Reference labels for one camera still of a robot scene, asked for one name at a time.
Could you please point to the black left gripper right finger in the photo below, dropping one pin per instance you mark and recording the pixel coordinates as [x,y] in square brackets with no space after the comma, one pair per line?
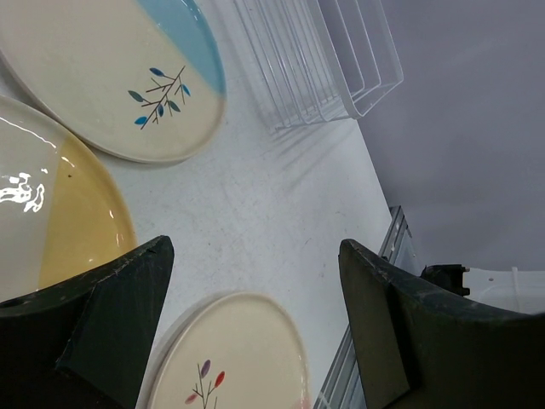
[459,353]

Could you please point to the cream and blue round plate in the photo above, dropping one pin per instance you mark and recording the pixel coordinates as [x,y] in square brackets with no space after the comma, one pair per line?
[141,80]

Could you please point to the aluminium table frame rail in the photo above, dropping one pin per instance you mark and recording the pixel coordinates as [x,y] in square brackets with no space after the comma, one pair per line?
[368,370]

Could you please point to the white wire dish rack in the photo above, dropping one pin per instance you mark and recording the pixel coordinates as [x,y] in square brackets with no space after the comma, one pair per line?
[320,61]

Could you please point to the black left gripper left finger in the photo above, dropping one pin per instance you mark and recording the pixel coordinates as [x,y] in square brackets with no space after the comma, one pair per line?
[85,342]

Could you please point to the cream and pink round plate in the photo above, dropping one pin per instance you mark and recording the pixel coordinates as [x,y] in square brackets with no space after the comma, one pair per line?
[231,350]

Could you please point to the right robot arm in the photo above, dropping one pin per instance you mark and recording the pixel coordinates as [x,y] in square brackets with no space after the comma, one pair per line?
[513,290]

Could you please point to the cream and yellow round plate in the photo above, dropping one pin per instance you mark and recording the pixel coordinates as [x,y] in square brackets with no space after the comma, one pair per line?
[61,211]

